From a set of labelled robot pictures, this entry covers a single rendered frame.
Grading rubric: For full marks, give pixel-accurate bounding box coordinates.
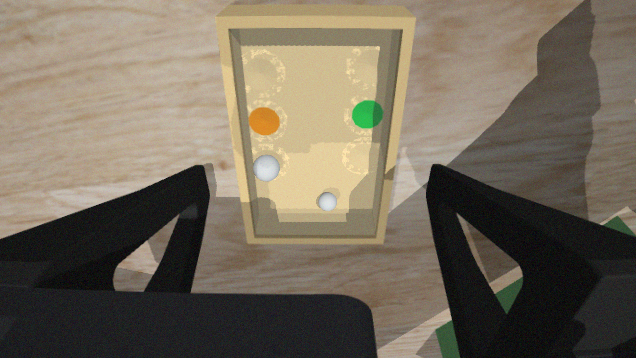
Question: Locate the wooden ball-in-hole puzzle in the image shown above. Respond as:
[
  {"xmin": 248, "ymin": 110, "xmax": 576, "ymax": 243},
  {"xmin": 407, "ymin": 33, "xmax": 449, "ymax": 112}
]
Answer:
[{"xmin": 215, "ymin": 4, "xmax": 416, "ymax": 244}]

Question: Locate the green rectangular block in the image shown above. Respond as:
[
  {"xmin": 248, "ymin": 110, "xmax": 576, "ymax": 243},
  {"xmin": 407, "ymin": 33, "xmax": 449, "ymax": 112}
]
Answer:
[{"xmin": 435, "ymin": 216, "xmax": 636, "ymax": 358}]

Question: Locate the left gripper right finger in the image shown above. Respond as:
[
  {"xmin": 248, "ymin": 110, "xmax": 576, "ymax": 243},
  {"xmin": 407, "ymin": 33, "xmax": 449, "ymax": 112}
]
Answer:
[{"xmin": 426, "ymin": 164, "xmax": 636, "ymax": 358}]

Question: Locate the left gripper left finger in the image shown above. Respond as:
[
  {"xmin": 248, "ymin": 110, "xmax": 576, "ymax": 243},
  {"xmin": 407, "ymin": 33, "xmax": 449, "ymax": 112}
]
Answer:
[{"xmin": 0, "ymin": 165, "xmax": 210, "ymax": 293}]

